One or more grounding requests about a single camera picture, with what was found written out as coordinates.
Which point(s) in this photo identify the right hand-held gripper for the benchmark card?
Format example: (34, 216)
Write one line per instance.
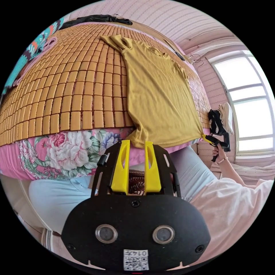
(216, 123)

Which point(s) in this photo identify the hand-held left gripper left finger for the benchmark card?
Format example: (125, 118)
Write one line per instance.
(120, 171)

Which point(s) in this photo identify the window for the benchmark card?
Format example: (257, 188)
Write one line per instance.
(247, 96)

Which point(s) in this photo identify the black garment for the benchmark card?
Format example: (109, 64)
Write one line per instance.
(96, 19)

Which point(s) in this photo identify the white folded cloths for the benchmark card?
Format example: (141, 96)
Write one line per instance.
(227, 116)

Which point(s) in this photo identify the person's right forearm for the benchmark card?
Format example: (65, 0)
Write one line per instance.
(236, 174)

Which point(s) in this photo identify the person's right hand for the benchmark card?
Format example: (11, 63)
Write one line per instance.
(219, 155)

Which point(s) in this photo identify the person's body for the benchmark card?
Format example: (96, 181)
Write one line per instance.
(225, 210)

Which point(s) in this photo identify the bed with woven mat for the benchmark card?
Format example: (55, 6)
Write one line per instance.
(71, 94)

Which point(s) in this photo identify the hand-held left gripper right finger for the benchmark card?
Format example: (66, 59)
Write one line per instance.
(152, 174)

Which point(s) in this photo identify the yellow short sleeve shirt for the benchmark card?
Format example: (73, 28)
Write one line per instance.
(159, 96)

